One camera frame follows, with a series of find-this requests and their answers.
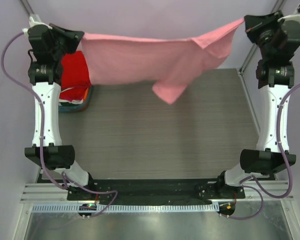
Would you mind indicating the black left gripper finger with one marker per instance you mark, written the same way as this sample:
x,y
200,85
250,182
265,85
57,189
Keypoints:
x,y
67,47
70,36

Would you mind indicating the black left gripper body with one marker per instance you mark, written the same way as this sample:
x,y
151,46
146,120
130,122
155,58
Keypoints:
x,y
68,35

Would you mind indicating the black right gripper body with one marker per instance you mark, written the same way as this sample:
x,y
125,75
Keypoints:
x,y
255,22

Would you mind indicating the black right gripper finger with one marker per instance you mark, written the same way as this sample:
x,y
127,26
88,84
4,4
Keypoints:
x,y
255,22
257,36

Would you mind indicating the pink t-shirt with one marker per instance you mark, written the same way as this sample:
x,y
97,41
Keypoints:
x,y
171,64

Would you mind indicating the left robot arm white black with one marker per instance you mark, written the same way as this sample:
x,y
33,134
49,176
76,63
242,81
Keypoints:
x,y
47,149

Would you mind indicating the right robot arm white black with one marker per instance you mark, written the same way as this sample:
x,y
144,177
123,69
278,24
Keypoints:
x,y
276,83

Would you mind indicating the red folded t-shirt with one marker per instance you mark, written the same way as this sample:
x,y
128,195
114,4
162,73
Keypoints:
x,y
75,71

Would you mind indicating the orange folded t-shirt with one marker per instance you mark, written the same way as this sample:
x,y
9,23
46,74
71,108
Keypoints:
x,y
86,94

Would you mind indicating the white folded t-shirt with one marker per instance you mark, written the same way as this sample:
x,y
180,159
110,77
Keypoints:
x,y
73,102

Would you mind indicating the teal plastic basket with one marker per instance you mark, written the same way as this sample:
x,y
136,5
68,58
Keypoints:
x,y
74,93

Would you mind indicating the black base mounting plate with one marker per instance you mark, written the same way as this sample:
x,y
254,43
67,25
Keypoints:
x,y
157,192

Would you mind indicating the aluminium frame rail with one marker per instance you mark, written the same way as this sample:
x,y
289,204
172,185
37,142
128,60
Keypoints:
x,y
43,193

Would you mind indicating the white slotted cable duct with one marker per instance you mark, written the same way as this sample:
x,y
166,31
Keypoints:
x,y
90,208

